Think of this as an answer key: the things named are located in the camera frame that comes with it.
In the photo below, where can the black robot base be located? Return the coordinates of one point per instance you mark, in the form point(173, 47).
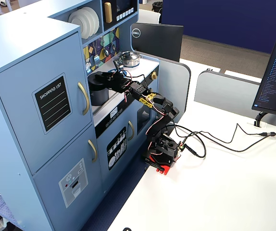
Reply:
point(165, 146)

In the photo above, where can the small gripper camera board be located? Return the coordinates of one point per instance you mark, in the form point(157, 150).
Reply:
point(118, 64)

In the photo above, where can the metal skimmer spoon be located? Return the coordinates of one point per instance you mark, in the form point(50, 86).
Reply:
point(88, 67)

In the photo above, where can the gray round lid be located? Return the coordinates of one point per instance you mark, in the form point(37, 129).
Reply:
point(96, 84)

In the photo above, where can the red table clamp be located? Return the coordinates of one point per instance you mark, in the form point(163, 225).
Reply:
point(163, 168)

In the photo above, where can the blue toy kitchen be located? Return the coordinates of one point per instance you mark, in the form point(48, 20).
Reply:
point(20, 36)

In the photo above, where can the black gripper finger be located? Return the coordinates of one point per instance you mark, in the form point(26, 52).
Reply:
point(108, 84)
point(102, 75)

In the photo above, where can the blue cupboard door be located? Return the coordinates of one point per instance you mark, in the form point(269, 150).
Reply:
point(104, 178)

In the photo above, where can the tall blue fridge door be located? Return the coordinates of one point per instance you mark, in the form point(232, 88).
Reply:
point(15, 108)

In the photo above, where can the metal ladle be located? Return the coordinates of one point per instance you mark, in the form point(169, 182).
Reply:
point(106, 52)

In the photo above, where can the shiny steel pot with lid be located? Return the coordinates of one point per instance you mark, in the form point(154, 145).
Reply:
point(129, 59)

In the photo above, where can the white chair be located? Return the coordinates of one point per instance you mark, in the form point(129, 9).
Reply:
point(147, 16)

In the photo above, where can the gold stove knob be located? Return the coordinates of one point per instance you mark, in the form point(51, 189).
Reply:
point(154, 75)

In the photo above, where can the gray desk divider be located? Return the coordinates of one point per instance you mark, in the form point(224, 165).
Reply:
point(219, 93)
point(174, 86)

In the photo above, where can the metal slotted spatula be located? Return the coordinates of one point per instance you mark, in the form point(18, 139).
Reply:
point(96, 59)

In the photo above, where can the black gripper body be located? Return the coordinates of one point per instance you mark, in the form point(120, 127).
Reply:
point(102, 76)

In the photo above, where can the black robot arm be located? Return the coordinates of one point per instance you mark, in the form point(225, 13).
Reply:
point(164, 106)

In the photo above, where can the white toy plate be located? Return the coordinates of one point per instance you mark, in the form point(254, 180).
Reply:
point(97, 20)
point(78, 21)
point(93, 21)

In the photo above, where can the soccer ball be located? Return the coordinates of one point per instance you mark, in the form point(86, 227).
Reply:
point(3, 2)

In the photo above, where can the blue freezer door with dispenser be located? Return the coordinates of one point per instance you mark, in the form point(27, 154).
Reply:
point(56, 173)

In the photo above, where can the black shopping list board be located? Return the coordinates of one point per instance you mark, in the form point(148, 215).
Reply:
point(53, 103)

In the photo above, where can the black Dell monitor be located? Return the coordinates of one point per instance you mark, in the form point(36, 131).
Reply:
point(157, 41)

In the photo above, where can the gray toy pot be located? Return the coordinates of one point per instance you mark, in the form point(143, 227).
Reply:
point(99, 97)

